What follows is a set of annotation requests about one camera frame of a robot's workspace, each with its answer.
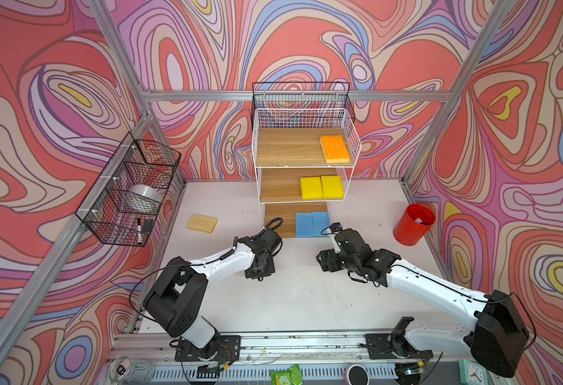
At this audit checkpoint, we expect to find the black wire basket wall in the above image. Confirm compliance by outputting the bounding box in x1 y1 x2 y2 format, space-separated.
251 80 355 136
76 133 181 247

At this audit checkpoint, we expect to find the blue sponge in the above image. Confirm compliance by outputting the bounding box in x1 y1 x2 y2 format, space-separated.
295 213 315 238
312 212 331 237

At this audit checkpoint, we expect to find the orange sponge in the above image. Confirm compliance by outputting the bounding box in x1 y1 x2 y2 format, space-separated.
320 135 351 165

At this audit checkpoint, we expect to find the beige sponge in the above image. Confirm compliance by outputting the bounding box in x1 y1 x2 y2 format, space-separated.
186 214 218 234

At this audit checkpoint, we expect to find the black marker in basket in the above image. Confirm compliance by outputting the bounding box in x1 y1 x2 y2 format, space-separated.
137 218 143 246

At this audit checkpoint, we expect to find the green wipes packet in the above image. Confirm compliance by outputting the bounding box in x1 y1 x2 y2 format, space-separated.
269 365 303 385

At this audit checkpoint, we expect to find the black round speaker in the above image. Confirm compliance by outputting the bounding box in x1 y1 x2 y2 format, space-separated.
343 364 370 385

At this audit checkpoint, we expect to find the black wire basket left wall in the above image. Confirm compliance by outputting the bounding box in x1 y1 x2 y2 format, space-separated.
76 133 181 247

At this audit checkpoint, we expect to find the silver tape roll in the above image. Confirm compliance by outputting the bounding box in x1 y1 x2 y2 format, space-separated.
121 184 163 215

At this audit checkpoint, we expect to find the white wire wooden shelf rack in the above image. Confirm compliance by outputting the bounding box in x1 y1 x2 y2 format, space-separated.
251 107 362 238

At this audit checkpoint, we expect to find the teal alarm clock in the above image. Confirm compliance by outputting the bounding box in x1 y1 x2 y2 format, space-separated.
459 360 489 385

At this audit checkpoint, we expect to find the black wire basket back wall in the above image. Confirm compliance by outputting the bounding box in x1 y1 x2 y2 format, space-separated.
251 80 355 136

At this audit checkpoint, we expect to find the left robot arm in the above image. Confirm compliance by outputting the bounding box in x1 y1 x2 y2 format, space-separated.
143 228 282 357

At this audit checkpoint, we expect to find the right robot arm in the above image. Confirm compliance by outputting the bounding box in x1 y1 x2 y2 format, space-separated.
316 223 532 378

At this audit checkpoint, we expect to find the yellow sponge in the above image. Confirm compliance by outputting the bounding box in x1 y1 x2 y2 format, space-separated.
321 176 345 200
300 176 323 201

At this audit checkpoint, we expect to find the silver drink can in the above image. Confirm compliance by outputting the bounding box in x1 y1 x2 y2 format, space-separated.
108 356 156 384

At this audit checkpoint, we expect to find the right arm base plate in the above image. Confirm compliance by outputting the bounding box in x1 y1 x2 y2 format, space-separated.
358 334 434 361

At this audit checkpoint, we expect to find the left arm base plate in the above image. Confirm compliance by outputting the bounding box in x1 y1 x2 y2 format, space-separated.
172 335 241 364

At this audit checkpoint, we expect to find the red plastic cup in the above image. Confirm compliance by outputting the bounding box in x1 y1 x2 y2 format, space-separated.
393 204 436 246

